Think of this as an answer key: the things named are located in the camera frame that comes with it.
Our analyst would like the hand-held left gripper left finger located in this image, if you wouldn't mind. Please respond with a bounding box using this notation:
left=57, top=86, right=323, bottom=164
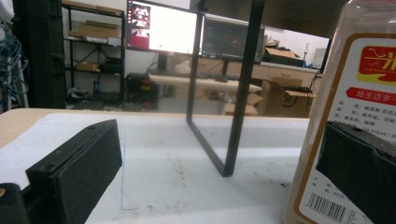
left=25, top=119, right=123, bottom=224

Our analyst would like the black computer case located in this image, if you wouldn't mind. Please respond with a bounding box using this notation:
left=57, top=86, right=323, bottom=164
left=124, top=73, right=159, bottom=103

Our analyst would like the open cardboard box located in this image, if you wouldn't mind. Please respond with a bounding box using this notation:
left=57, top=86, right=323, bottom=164
left=260, top=77, right=317, bottom=119

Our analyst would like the black metal shelf rack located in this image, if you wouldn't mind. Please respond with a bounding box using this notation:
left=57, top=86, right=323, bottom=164
left=186, top=0, right=349, bottom=178

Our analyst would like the white table mat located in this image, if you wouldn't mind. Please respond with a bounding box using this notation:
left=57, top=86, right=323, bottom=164
left=0, top=112, right=310, bottom=224

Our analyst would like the wooden office desk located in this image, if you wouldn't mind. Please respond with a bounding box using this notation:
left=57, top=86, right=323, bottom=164
left=148, top=60, right=323, bottom=116

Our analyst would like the black storage shelf unit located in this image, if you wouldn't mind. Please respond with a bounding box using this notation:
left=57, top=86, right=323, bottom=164
left=61, top=2, right=126, bottom=105

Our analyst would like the tall black cabinet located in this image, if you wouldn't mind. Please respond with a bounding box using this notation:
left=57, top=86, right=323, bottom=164
left=12, top=0, right=67, bottom=110

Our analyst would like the bundle of blue cables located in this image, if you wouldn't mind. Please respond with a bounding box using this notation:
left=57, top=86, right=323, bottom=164
left=0, top=21, right=30, bottom=108

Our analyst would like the dark computer monitor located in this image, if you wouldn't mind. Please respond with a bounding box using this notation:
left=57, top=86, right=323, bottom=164
left=201, top=16, right=266, bottom=64

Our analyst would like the clear seasoning bottle white label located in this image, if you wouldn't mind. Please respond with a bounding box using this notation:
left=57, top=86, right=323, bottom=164
left=282, top=0, right=396, bottom=224

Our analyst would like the bright computer monitor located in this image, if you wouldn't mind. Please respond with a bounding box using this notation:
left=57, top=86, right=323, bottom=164
left=125, top=0, right=205, bottom=56

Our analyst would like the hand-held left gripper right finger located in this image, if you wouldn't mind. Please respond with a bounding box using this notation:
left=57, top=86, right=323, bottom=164
left=315, top=121, right=396, bottom=224

